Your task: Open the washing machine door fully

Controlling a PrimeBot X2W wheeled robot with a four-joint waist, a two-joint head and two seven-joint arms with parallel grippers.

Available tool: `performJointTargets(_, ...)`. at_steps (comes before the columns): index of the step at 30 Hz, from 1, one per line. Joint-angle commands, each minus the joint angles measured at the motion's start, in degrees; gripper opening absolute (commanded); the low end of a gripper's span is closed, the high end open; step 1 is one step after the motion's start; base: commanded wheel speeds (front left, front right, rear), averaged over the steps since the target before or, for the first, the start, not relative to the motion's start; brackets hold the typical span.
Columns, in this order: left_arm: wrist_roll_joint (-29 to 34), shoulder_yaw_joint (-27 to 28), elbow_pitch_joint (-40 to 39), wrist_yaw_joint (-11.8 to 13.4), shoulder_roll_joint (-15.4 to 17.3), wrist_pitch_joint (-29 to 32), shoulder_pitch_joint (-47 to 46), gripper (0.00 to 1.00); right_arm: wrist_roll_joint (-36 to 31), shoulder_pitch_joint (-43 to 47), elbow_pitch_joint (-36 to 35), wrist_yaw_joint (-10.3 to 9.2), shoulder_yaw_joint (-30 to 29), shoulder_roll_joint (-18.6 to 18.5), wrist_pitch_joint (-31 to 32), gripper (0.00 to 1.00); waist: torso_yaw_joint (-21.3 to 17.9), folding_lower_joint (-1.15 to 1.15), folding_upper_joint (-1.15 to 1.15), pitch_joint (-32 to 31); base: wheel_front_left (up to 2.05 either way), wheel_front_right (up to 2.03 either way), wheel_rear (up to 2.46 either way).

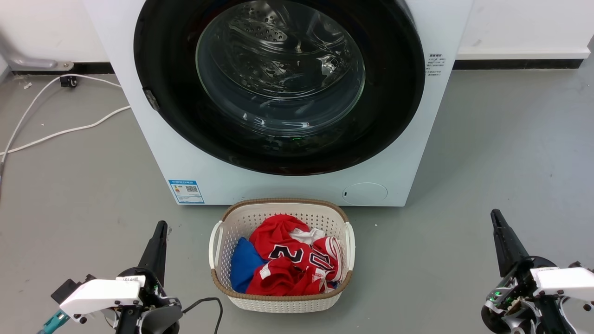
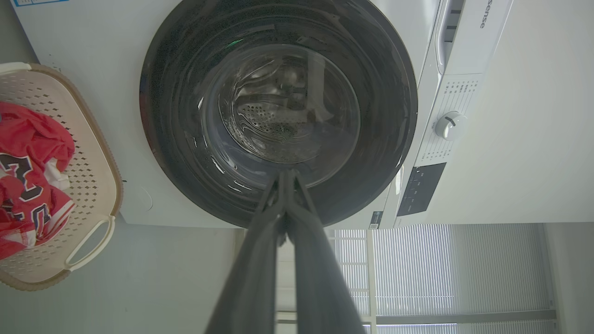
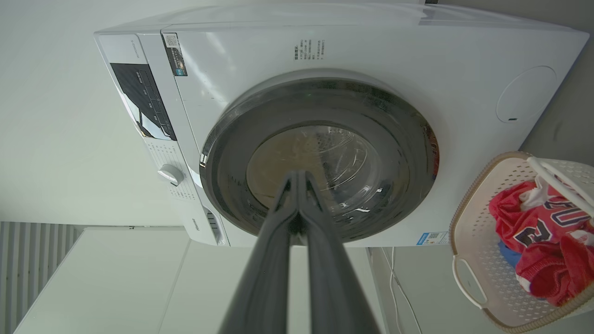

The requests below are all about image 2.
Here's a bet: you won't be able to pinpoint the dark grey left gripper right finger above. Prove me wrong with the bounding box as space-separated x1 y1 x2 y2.
286 169 365 334

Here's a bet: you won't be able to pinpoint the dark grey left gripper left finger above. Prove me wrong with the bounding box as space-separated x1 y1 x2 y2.
204 171 287 334

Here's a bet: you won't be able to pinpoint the round dark washing machine door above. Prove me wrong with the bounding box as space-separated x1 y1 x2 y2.
139 0 418 229

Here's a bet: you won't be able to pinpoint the steel washing drum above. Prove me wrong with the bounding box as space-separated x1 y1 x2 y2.
218 56 360 163

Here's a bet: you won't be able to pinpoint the white washing machine body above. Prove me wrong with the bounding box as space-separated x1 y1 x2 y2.
9 0 515 230

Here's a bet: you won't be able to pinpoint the white window railing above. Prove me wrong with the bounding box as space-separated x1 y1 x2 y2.
276 229 557 334

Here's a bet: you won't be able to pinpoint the white window blinds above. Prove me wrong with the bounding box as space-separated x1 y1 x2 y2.
334 224 557 334

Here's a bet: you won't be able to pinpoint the black control display panel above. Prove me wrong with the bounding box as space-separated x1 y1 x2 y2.
397 162 447 217

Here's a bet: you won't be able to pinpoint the cream perforated laundry basket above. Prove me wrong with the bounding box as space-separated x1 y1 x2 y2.
0 62 124 292

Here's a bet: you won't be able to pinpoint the white control knob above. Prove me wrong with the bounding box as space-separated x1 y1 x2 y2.
434 111 468 141

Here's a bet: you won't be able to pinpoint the red basketball jersey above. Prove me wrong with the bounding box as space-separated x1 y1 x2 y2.
0 101 76 260

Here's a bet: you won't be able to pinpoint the white detergent drawer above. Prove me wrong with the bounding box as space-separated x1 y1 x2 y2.
434 0 515 77

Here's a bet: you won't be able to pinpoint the blue white energy label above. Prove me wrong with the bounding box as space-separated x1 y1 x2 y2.
13 0 70 7

